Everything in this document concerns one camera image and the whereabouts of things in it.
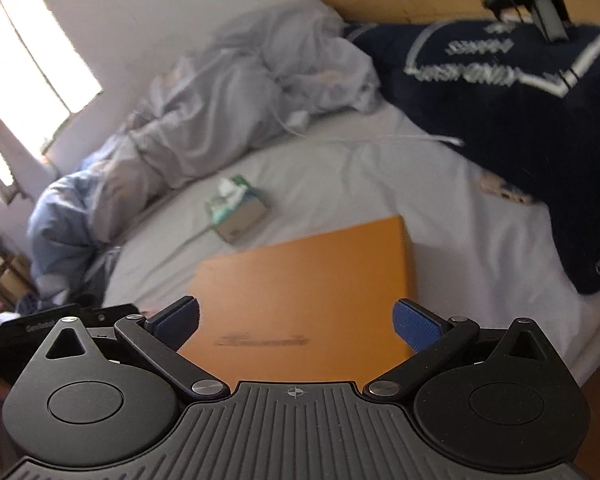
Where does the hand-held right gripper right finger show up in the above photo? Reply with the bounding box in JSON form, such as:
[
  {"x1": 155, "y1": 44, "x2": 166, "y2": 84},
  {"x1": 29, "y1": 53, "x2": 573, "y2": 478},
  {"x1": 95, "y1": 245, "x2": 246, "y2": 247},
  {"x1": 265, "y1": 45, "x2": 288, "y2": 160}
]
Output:
[{"x1": 364, "y1": 298, "x2": 566, "y2": 404}]

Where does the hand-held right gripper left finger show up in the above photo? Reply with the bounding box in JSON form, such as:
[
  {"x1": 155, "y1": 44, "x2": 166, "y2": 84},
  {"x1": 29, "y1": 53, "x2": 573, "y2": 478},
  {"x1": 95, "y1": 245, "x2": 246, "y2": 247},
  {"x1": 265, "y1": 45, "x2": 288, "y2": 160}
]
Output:
[{"x1": 44, "y1": 296, "x2": 231, "y2": 402}]

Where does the wooden chair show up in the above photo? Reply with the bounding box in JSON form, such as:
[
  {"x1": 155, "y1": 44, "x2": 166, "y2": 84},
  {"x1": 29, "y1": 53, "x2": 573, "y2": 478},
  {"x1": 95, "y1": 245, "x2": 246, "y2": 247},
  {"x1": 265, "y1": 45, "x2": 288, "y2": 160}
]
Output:
[{"x1": 0, "y1": 234, "x2": 36, "y2": 311}]

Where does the flat orange box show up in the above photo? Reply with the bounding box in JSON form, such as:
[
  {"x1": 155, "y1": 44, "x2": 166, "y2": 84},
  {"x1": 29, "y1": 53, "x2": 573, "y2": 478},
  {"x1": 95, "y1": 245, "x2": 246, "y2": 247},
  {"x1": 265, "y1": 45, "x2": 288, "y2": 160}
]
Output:
[{"x1": 179, "y1": 214, "x2": 419, "y2": 397}]

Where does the light blue crumpled blanket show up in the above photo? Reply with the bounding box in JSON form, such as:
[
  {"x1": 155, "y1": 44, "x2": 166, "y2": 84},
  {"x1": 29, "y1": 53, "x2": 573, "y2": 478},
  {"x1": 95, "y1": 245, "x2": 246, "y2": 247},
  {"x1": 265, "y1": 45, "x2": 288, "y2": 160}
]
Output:
[{"x1": 26, "y1": 147, "x2": 148, "y2": 303}]

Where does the green and brown tissue box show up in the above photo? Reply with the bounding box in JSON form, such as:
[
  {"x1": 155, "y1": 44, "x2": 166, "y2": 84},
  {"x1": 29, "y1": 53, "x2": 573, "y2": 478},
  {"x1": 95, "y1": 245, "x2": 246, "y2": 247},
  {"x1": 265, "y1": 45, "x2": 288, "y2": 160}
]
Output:
[{"x1": 204, "y1": 175, "x2": 271, "y2": 246}]

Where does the small beige and blue toy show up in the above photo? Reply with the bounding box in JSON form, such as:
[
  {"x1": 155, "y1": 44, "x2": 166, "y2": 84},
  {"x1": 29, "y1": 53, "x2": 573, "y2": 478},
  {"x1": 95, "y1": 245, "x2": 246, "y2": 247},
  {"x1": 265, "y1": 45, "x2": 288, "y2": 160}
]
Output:
[{"x1": 481, "y1": 171, "x2": 535, "y2": 207}]

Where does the navy blue sweater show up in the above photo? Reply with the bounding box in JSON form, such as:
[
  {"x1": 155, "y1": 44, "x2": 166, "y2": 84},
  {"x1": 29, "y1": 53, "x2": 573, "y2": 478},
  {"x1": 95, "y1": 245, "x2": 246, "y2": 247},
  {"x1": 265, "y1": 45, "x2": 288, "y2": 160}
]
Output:
[{"x1": 341, "y1": 19, "x2": 600, "y2": 296}]

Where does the grey crumpled duvet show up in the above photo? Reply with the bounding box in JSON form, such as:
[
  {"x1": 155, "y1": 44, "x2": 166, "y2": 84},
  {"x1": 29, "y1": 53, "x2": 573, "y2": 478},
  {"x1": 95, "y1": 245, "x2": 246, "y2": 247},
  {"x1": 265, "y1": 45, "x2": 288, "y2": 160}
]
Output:
[{"x1": 87, "y1": 2, "x2": 381, "y2": 201}]

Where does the bright window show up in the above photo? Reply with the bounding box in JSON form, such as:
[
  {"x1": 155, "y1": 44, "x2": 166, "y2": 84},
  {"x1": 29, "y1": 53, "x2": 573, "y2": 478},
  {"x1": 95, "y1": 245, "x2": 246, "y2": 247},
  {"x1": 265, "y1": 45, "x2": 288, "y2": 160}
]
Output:
[{"x1": 0, "y1": 0, "x2": 104, "y2": 188}]

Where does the white cable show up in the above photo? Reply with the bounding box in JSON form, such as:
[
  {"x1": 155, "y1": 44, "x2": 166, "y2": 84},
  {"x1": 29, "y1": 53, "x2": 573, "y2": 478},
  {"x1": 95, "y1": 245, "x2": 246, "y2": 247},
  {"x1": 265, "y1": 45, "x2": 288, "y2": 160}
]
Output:
[{"x1": 274, "y1": 109, "x2": 465, "y2": 149}]

